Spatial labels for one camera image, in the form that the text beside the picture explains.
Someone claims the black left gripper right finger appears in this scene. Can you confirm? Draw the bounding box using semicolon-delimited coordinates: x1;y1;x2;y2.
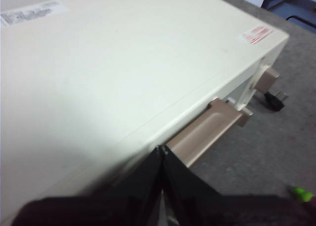
162;145;316;226

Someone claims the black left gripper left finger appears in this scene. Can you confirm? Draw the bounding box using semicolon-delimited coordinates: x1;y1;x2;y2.
11;146;163;226

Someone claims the oven door with tan handle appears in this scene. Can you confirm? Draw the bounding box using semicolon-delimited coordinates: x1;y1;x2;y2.
158;97;249;169

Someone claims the white oven knob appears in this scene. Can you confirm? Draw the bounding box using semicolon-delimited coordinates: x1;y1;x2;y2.
254;65;281;93
241;104;254;118

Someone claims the white Toshiba toaster oven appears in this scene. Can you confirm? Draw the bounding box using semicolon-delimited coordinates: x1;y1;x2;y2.
0;0;290;226

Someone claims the purple eggplant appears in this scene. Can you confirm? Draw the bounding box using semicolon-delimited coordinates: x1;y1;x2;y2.
288;185;315;210

